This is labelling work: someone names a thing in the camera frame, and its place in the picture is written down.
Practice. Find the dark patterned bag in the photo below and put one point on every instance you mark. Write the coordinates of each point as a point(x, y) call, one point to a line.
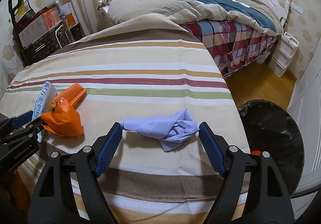
point(47, 42)

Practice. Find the striped sheet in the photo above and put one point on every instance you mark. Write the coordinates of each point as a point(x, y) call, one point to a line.
point(138, 76)

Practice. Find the orange package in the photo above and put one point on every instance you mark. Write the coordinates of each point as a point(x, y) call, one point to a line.
point(65, 118)

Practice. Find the white door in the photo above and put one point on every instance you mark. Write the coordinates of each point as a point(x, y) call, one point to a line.
point(311, 126)

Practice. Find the brown cardboard box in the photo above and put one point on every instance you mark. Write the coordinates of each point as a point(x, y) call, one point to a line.
point(37, 27)

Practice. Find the bin with black bag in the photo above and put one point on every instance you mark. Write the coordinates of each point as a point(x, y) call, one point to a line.
point(270, 133)

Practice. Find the white and orange box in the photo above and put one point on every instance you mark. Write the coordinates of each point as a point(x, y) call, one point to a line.
point(70, 14)

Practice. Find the purple cloth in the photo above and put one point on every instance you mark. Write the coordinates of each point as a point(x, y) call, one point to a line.
point(163, 126)

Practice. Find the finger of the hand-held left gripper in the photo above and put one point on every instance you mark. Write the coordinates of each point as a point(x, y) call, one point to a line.
point(27, 133)
point(21, 118)

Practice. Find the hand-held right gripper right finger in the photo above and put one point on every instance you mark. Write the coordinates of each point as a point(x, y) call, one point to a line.
point(213, 150)

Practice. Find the silver tube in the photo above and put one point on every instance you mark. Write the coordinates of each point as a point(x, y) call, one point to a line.
point(46, 96)

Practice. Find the white plastic drawer unit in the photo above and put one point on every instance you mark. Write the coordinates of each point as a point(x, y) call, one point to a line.
point(282, 56)

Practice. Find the yellow tag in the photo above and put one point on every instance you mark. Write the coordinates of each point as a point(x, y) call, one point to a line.
point(22, 7)

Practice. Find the plaid bed sheet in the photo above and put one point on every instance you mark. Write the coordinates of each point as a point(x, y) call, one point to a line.
point(225, 43)

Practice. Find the beige and teal duvet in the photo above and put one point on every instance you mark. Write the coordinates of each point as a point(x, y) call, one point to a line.
point(150, 8)

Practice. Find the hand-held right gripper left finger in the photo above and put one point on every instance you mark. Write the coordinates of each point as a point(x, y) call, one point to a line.
point(107, 151)

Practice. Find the black hand cart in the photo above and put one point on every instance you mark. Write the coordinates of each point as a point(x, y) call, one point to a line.
point(12, 13)

